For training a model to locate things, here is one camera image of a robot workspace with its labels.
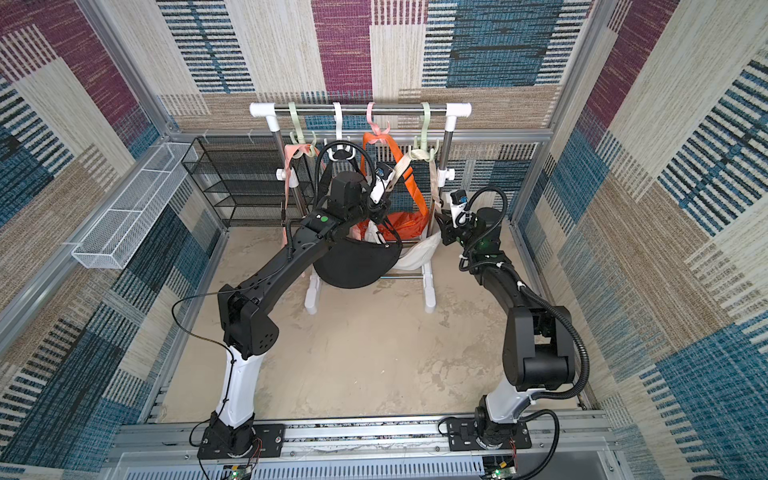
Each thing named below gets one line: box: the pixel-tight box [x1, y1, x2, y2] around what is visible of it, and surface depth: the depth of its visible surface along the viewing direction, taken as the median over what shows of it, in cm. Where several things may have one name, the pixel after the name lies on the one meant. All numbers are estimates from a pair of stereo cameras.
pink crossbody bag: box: [282, 144, 321, 247], surface depth 72 cm
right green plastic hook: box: [408, 102, 439, 161], surface depth 71 cm
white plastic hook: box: [323, 102, 356, 163], surface depth 67 cm
